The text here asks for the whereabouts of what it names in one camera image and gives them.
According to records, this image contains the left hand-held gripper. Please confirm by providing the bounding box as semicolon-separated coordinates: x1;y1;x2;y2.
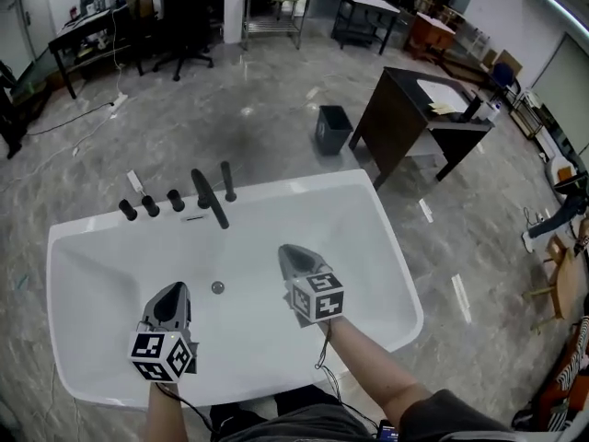
127;281;200;383

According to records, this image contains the person's dark clothing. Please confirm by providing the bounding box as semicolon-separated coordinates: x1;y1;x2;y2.
209;383;524;442

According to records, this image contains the striped cloth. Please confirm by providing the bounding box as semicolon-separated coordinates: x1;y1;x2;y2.
549;315;589;432

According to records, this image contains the black bathtub faucet spout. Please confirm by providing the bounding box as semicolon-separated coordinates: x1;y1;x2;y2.
191;168;230;230

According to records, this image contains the blue chair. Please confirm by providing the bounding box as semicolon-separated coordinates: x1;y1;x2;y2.
489;61;522;101

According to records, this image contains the black handheld shower head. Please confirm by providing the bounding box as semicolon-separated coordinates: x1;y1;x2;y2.
220;160;237;197

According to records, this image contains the black frame white table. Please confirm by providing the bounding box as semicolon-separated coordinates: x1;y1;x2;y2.
330;0;401;56

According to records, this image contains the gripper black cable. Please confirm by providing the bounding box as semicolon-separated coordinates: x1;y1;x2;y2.
155;381;218;436
314;319;384;435

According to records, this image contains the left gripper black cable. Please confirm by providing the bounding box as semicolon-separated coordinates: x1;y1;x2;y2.
155;381;218;436

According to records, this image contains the person's left forearm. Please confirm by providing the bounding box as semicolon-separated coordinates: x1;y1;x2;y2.
146;381;181;442

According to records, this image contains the brown wooden cabinet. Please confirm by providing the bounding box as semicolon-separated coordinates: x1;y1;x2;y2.
403;11;457;62

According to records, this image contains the wooden stool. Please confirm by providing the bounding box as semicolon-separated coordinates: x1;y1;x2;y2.
523;234;588;333

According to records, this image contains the black bottle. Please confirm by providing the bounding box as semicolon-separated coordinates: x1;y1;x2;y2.
459;94;483;123

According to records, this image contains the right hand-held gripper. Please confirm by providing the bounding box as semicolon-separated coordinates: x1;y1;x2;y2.
277;243;345;329

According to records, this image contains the dark wooden vanity cabinet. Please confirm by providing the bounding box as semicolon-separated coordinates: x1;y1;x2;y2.
348;65;496;191

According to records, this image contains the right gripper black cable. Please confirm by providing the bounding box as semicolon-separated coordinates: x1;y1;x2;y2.
314;319;384;435

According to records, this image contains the dark grey trash bin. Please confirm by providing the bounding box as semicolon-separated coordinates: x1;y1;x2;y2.
315;104;354;157

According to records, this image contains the white bathtub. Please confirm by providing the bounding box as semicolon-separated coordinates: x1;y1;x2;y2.
45;169;424;409

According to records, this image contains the black desk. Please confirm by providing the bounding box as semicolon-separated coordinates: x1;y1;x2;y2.
48;5;144;99

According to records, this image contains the black office chair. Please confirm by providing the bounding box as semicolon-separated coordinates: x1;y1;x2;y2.
151;0;215;82

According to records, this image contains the person's right forearm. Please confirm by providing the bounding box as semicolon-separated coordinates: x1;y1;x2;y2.
321;315;433;427

